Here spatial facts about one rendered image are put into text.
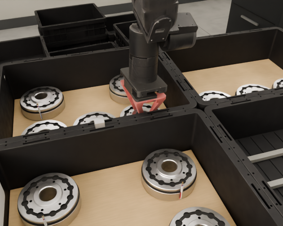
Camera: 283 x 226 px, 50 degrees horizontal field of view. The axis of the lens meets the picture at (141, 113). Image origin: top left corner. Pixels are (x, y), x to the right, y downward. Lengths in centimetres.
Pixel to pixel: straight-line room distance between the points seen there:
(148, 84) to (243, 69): 44
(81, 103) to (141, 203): 33
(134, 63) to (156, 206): 27
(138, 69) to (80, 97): 27
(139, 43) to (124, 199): 28
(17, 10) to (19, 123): 283
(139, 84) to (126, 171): 17
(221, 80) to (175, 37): 34
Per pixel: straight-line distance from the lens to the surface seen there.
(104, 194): 58
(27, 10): 355
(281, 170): 68
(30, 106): 77
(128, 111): 70
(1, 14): 355
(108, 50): 81
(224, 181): 56
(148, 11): 49
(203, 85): 86
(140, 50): 57
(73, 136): 55
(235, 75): 93
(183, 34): 60
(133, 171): 61
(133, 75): 60
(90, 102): 79
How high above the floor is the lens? 129
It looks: 39 degrees down
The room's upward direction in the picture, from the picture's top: straight up
